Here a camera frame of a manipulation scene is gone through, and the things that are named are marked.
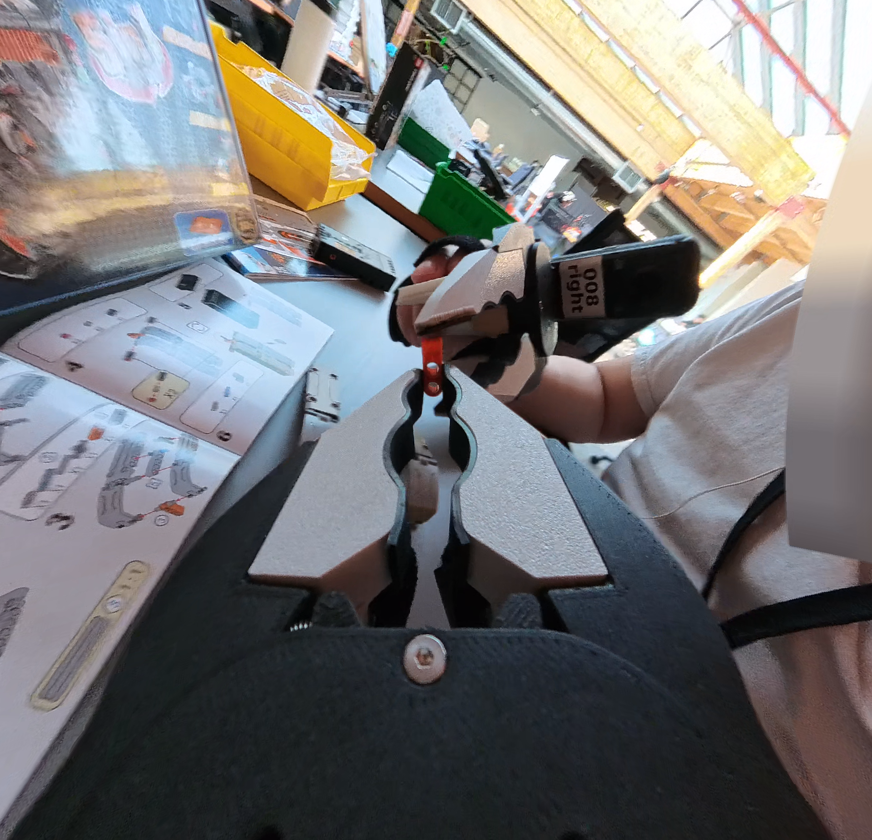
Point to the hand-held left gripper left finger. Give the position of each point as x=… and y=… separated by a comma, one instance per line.
x=327, y=506

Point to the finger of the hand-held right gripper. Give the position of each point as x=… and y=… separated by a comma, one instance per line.
x=514, y=370
x=490, y=274

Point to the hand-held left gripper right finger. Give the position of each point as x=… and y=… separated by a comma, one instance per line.
x=524, y=506

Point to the small orange building piece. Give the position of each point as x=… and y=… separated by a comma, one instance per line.
x=432, y=370

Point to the person's right forearm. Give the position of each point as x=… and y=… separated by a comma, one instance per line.
x=586, y=404

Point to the grey desk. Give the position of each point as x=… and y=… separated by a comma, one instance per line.
x=354, y=325

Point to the person's right hand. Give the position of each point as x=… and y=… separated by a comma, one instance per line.
x=429, y=267

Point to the green plastic bin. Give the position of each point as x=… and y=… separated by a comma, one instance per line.
x=460, y=203
x=422, y=141

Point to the short grey toy part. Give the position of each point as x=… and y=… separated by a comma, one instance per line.
x=321, y=404

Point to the black battery box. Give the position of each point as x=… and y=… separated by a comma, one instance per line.
x=354, y=257

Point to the person in white shirt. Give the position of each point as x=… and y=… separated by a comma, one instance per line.
x=708, y=431

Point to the black upright carton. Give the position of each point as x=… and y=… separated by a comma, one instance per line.
x=395, y=97

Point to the small printed booklet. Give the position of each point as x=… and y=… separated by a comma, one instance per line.
x=286, y=240

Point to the open instruction booklet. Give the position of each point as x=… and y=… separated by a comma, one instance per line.
x=136, y=404

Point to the yellow plastic bin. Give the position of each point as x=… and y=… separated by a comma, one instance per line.
x=279, y=131

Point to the toy vehicle set box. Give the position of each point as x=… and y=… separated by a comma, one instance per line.
x=116, y=117

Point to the white wall vent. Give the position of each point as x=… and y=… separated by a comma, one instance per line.
x=447, y=12

